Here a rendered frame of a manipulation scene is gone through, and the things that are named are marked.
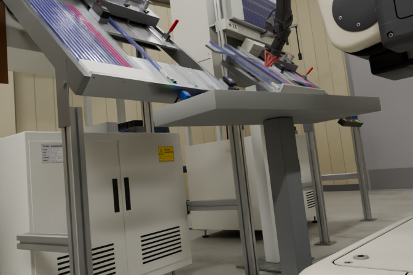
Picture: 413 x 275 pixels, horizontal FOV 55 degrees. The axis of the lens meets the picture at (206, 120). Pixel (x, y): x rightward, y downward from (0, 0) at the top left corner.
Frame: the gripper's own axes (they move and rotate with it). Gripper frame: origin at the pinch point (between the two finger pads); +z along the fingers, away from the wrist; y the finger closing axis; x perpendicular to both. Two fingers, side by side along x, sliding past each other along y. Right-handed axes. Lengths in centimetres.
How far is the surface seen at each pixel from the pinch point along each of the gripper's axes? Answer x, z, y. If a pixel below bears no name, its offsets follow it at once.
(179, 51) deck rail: -14.8, 6.1, 43.9
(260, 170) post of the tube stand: 33, 38, 14
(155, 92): 23, 7, 83
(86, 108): -55, 61, 52
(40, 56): -47, 30, 88
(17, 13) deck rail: -18, 4, 112
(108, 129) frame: 2, 35, 79
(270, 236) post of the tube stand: 53, 59, 15
